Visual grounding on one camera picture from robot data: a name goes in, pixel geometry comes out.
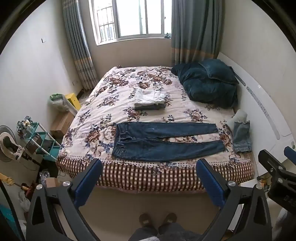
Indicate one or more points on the teal shelf rack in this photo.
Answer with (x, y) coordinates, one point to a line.
(44, 139)

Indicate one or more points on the person's right shoe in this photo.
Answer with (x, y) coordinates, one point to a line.
(168, 220)

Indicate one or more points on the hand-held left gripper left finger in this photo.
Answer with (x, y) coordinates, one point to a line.
(89, 182)

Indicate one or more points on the dark blue jeans pants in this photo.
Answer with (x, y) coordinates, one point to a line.
(161, 148)

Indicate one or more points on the dark teal pillow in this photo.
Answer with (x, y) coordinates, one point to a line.
(219, 69)

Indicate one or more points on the pale grey cloth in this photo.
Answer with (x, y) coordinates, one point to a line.
(239, 115)

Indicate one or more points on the small cardboard box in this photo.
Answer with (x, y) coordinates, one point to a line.
(52, 182)

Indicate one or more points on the grey-blue striped curtain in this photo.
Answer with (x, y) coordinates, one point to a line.
(194, 27)
(77, 41)

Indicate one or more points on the person's shoe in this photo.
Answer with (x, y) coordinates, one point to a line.
(145, 222)
(168, 220)

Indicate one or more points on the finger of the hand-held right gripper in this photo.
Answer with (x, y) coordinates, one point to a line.
(290, 154)
(269, 161)

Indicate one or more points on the person's right forearm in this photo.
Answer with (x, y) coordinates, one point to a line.
(288, 220)

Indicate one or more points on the large cardboard box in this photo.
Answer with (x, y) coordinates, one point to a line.
(62, 122)

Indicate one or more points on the folded white pants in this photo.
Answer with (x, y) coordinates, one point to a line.
(149, 96)

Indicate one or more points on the person's left shoe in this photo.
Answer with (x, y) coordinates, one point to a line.
(145, 222)

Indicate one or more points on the green plastic bag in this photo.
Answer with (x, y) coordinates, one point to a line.
(57, 103)

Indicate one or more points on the window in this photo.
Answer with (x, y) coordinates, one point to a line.
(131, 18)

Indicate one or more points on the floral blanket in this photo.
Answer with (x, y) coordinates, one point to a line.
(101, 111)

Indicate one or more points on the white bed headboard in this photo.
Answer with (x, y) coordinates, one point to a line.
(259, 88)

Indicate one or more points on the standing fan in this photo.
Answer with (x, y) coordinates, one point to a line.
(8, 143)

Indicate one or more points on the yellow box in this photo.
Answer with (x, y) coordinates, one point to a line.
(72, 100)

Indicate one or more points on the light blue jeans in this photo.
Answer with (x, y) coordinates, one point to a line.
(241, 136)

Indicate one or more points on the person's legs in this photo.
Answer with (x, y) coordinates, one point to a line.
(168, 234)

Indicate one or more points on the folded grey pants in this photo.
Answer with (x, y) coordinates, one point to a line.
(148, 107)

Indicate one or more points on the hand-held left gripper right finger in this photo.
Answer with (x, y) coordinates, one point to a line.
(209, 183)

